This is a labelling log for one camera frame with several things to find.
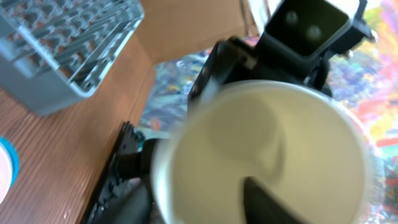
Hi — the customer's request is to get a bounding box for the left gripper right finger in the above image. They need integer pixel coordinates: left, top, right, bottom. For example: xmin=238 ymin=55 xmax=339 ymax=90
xmin=243 ymin=177 xmax=303 ymax=224

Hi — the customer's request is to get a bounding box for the grey bowl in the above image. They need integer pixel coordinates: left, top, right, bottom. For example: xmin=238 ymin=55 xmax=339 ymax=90
xmin=150 ymin=81 xmax=384 ymax=223

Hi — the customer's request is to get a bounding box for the cardboard backdrop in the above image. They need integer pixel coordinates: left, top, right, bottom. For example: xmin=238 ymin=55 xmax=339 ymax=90
xmin=136 ymin=0 xmax=258 ymax=62

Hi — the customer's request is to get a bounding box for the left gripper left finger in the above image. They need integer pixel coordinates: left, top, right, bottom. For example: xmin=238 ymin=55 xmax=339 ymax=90
xmin=187 ymin=40 xmax=246 ymax=109

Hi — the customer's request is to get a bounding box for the grey dishwasher rack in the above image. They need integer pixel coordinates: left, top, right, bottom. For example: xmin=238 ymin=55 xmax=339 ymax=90
xmin=1 ymin=0 xmax=145 ymax=116

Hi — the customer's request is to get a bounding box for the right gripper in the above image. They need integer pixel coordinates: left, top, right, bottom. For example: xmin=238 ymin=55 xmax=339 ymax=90
xmin=239 ymin=0 xmax=376 ymax=96

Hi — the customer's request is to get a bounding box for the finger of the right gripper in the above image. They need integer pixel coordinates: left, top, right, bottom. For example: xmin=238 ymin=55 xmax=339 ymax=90
xmin=80 ymin=121 xmax=155 ymax=224

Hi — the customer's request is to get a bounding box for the teal serving tray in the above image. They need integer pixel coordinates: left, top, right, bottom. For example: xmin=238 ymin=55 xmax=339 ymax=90
xmin=1 ymin=136 xmax=20 ymax=186

